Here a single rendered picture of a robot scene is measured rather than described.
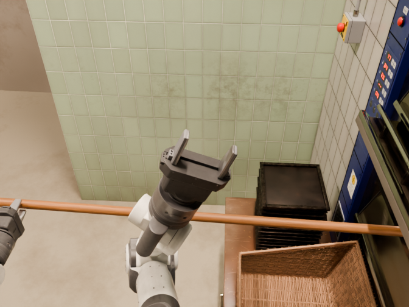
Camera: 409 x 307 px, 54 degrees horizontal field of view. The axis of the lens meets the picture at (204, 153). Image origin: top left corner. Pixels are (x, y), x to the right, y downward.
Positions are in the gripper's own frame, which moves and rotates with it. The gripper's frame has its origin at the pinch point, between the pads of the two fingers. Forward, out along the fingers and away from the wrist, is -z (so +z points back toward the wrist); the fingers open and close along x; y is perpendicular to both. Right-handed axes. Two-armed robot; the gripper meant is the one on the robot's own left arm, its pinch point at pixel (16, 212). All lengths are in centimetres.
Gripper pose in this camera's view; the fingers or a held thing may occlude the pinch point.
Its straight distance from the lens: 139.9
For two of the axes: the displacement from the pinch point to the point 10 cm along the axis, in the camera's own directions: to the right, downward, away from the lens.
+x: 0.0, 7.7, 6.3
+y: 10.0, 0.5, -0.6
